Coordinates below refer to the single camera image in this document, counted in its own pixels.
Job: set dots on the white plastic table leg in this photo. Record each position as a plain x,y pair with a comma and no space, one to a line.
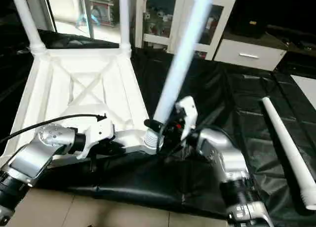
185,49
125,19
289,148
28,19

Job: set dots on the white plastic table top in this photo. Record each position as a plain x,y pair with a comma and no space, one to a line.
49,89

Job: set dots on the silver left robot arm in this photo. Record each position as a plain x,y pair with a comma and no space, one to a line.
34,153

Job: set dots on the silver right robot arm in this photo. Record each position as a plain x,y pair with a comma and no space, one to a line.
227,158

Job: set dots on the black work mat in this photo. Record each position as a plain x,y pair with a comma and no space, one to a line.
237,103

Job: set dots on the white glass-door cabinet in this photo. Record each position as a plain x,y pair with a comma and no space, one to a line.
158,19

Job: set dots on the white drawer unit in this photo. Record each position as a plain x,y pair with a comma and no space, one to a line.
249,55

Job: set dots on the blue grey floor appliance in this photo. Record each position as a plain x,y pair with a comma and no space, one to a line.
98,12

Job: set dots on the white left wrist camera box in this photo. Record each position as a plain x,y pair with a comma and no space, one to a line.
98,131

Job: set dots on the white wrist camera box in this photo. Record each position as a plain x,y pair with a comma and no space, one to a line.
98,131
187,111

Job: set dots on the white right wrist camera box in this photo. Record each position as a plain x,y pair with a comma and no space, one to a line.
187,111

